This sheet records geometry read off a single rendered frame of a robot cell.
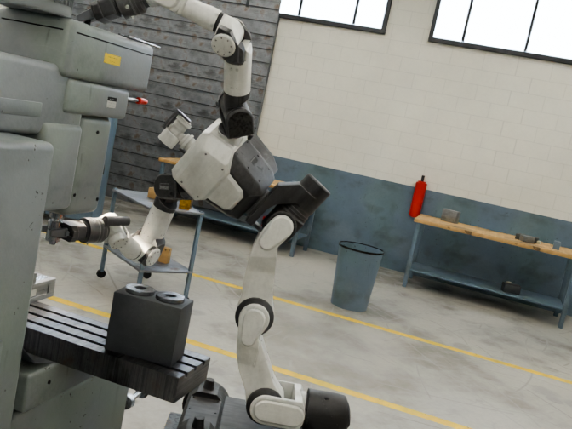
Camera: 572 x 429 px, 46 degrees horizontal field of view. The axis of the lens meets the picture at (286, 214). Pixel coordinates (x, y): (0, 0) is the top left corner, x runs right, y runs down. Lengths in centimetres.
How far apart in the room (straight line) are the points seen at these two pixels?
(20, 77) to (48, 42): 19
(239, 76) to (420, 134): 731
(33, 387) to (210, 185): 86
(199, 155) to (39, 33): 66
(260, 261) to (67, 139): 82
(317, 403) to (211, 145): 104
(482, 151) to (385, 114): 140
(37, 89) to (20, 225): 38
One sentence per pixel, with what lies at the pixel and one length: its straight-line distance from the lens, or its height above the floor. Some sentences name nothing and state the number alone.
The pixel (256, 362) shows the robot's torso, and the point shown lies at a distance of 256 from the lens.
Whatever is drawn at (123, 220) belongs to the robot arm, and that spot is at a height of 128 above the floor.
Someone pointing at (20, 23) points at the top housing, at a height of 185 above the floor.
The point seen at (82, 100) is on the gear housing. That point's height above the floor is 167.
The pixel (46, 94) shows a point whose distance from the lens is 197.
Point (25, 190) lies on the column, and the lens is 178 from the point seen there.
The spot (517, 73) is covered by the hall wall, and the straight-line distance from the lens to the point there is 943.
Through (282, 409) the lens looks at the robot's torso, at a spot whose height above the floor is 70.
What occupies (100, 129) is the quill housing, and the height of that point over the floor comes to 159.
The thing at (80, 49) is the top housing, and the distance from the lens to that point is 203.
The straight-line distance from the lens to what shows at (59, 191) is 208.
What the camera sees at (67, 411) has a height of 65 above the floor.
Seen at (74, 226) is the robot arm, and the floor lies 126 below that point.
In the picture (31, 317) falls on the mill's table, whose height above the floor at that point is 94.
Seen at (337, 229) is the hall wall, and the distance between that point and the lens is 964.
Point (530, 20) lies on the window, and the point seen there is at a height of 361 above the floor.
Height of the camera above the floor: 174
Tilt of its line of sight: 8 degrees down
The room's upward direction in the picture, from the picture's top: 12 degrees clockwise
